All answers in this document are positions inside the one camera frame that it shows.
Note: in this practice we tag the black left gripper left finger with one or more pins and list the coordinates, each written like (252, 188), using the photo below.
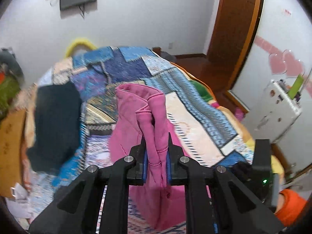
(97, 199)

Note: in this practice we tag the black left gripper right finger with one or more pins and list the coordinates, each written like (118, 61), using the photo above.
(216, 200)

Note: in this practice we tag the pink pants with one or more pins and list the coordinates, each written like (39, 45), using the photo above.
(142, 115)

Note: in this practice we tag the orange sleeve forearm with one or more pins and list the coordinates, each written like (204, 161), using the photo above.
(292, 208)

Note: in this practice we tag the right hand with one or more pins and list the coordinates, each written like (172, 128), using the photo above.
(280, 203)

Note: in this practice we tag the colourful plush blanket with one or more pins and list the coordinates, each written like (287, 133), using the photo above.
(242, 131)

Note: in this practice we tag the white crumpled papers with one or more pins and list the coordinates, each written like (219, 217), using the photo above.
(19, 205)

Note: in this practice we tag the blue patchwork bed sheet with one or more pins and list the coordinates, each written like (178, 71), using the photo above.
(82, 112)

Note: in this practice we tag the pink slipper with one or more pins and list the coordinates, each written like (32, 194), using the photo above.
(239, 114)

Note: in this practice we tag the dark navy folded garment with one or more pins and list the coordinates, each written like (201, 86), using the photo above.
(57, 127)

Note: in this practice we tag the green bottle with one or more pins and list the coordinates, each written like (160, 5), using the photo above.
(295, 87)

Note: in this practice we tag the brown cardboard box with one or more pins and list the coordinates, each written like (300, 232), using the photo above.
(12, 128)

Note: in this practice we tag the green bag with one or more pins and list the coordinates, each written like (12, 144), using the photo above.
(9, 89)

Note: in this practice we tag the grey clothes pile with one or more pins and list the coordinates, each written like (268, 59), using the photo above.
(10, 66)

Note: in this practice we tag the yellow plush pillow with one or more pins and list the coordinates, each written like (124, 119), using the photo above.
(79, 42)

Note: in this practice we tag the brown wooden door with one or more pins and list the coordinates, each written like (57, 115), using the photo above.
(229, 38)

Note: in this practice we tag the pink heart wall sticker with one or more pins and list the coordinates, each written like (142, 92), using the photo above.
(284, 62)

